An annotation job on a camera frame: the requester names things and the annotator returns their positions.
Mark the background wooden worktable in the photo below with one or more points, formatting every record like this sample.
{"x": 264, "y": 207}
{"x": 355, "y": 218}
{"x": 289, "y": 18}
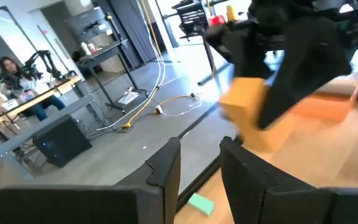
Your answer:
{"x": 42, "y": 93}

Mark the black computer case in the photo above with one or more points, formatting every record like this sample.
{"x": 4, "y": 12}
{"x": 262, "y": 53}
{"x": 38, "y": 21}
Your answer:
{"x": 61, "y": 143}

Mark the person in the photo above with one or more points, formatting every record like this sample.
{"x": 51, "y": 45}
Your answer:
{"x": 20, "y": 87}

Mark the small teal green block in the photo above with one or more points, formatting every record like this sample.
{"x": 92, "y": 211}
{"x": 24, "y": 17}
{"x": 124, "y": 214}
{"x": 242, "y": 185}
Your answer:
{"x": 201, "y": 204}

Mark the orange plastic bin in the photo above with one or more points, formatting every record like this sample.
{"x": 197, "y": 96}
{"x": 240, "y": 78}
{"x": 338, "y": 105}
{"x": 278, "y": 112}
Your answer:
{"x": 328, "y": 107}

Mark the orange block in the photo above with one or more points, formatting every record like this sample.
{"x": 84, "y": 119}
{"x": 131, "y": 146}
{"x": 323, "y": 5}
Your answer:
{"x": 244, "y": 102}

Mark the black curtain partition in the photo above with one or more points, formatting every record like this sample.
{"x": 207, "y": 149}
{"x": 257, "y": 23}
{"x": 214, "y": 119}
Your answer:
{"x": 129, "y": 28}

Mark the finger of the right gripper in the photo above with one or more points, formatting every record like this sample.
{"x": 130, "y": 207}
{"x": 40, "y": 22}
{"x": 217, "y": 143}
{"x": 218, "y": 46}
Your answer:
{"x": 309, "y": 56}
{"x": 238, "y": 46}

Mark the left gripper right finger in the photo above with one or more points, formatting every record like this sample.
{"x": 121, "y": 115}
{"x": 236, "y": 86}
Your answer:
{"x": 275, "y": 199}

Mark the white bottle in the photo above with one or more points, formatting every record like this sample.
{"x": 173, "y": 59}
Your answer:
{"x": 92, "y": 47}
{"x": 85, "y": 49}

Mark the black utility cart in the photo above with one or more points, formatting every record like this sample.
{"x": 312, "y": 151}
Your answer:
{"x": 104, "y": 54}

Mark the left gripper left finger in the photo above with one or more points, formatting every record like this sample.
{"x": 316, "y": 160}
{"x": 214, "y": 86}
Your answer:
{"x": 104, "y": 205}

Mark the yellow roll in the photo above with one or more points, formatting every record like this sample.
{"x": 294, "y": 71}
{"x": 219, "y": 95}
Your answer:
{"x": 231, "y": 12}

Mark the black aluminium table frame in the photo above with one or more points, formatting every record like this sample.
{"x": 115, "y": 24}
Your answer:
{"x": 197, "y": 183}

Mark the white paper sheet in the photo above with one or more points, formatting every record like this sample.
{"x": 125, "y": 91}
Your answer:
{"x": 128, "y": 96}

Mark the red container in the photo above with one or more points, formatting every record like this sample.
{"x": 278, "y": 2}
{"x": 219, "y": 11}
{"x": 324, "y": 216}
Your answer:
{"x": 217, "y": 20}

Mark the white plug adapter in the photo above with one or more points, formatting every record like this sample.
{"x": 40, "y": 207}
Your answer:
{"x": 158, "y": 109}

